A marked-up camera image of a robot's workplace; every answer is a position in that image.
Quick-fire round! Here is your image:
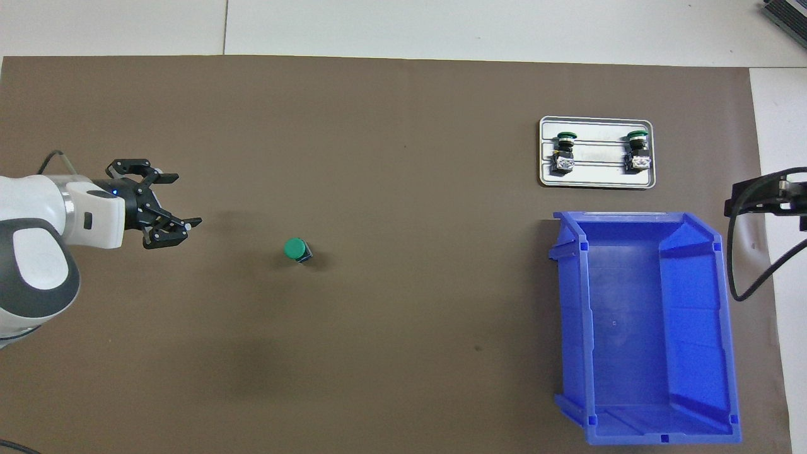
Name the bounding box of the grey metal tray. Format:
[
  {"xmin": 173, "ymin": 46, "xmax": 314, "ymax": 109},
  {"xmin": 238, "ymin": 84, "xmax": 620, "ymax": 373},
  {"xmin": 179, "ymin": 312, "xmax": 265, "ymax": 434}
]
[{"xmin": 538, "ymin": 116, "xmax": 657, "ymax": 189}]

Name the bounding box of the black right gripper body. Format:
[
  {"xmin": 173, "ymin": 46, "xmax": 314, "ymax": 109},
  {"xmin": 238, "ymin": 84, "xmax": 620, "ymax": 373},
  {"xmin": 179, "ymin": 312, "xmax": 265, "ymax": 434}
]
[{"xmin": 785, "ymin": 178, "xmax": 807, "ymax": 231}]

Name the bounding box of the green push button switch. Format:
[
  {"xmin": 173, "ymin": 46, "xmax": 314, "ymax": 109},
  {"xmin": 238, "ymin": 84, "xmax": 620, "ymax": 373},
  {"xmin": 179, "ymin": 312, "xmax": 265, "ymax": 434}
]
[
  {"xmin": 282, "ymin": 237, "xmax": 314, "ymax": 265},
  {"xmin": 623, "ymin": 129, "xmax": 651, "ymax": 174},
  {"xmin": 552, "ymin": 131, "xmax": 578, "ymax": 175}
]

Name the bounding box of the grey ribbed device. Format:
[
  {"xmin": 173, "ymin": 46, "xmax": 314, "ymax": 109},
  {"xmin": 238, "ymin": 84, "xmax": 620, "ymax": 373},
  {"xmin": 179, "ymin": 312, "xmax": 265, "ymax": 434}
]
[{"xmin": 760, "ymin": 0, "xmax": 807, "ymax": 48}]

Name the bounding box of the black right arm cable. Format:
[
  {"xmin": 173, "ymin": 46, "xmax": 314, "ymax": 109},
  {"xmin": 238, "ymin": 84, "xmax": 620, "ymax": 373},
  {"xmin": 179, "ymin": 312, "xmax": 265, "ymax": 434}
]
[{"xmin": 726, "ymin": 165, "xmax": 807, "ymax": 301}]

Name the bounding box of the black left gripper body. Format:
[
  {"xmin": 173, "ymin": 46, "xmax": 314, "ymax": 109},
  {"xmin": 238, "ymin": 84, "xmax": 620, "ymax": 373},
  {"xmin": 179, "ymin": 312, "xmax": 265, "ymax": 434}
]
[{"xmin": 93, "ymin": 178, "xmax": 160, "ymax": 231}]

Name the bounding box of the blue plastic storage bin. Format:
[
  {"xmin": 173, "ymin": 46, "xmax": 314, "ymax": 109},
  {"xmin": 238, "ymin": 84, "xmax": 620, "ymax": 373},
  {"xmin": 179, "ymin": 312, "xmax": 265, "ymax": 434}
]
[{"xmin": 547, "ymin": 211, "xmax": 743, "ymax": 446}]

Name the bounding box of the brown table mat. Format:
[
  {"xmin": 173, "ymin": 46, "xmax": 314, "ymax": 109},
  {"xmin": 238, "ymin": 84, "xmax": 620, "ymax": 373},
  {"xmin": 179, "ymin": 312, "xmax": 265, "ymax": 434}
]
[{"xmin": 0, "ymin": 55, "xmax": 792, "ymax": 454}]

